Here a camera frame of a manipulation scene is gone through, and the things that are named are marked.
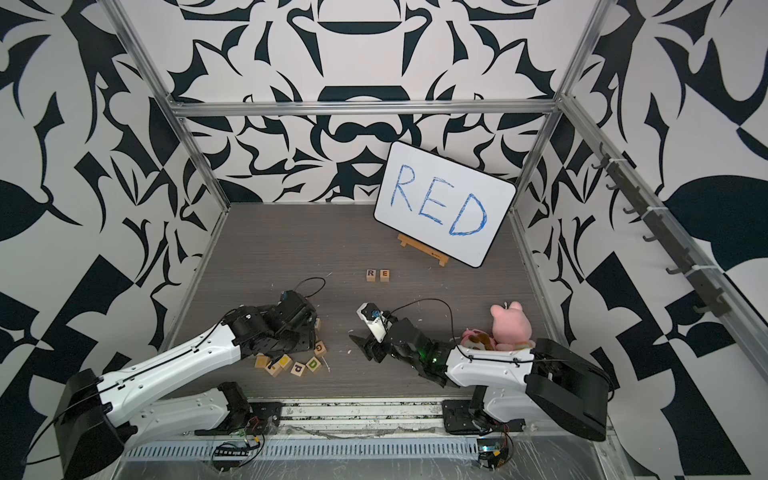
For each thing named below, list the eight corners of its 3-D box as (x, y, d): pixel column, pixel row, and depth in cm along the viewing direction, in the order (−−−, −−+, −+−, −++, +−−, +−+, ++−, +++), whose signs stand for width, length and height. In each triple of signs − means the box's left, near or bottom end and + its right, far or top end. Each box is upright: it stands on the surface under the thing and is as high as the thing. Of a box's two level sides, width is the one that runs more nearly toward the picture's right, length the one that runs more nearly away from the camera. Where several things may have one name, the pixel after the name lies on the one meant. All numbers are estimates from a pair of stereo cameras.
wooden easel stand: (396, 243, 109) (396, 238, 106) (400, 238, 110) (400, 233, 108) (444, 267, 102) (445, 261, 100) (447, 261, 104) (449, 256, 101)
